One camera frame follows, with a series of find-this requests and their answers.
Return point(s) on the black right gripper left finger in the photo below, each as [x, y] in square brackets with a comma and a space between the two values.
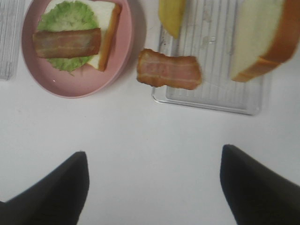
[57, 199]

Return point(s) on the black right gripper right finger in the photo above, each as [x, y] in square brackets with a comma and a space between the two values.
[255, 194]

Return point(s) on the tray bacon strip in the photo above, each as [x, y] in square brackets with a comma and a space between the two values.
[67, 44]
[157, 70]

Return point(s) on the tray bread slice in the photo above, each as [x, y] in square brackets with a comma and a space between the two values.
[266, 36]

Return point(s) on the green lettuce leaf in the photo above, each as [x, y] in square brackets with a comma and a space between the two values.
[68, 15]

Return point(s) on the yellow cheese slice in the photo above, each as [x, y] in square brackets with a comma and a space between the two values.
[171, 13]

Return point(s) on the pink round plate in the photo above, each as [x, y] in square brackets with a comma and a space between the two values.
[85, 80]

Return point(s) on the clear right plastic tray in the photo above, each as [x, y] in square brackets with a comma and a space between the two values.
[207, 32]

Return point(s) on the clear plastic tray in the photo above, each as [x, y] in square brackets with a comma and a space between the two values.
[207, 32]
[11, 19]

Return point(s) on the clear left plastic tray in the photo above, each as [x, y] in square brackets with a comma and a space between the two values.
[11, 19]

